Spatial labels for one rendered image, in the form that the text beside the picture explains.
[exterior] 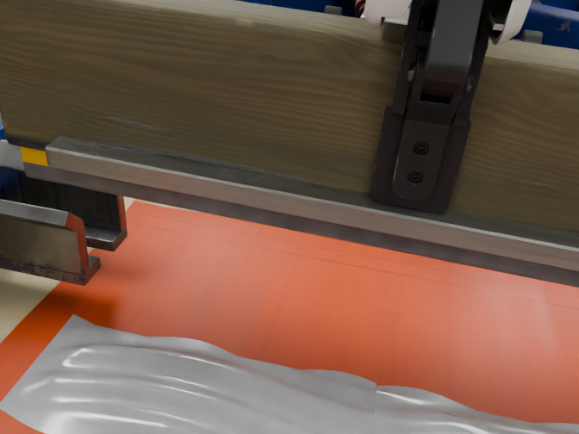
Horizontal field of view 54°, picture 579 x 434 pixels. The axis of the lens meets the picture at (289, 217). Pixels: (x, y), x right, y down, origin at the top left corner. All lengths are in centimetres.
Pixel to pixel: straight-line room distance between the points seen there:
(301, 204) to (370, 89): 5
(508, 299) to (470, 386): 9
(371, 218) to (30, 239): 20
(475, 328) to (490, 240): 14
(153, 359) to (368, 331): 13
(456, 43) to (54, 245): 24
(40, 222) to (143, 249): 10
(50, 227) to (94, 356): 7
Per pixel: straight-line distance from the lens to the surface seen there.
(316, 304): 37
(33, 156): 31
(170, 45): 24
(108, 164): 26
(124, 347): 33
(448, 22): 17
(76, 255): 34
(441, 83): 18
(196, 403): 30
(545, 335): 39
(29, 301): 38
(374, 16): 19
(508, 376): 35
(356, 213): 23
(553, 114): 23
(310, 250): 41
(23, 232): 35
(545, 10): 101
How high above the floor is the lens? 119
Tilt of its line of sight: 32 degrees down
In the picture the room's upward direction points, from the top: 5 degrees clockwise
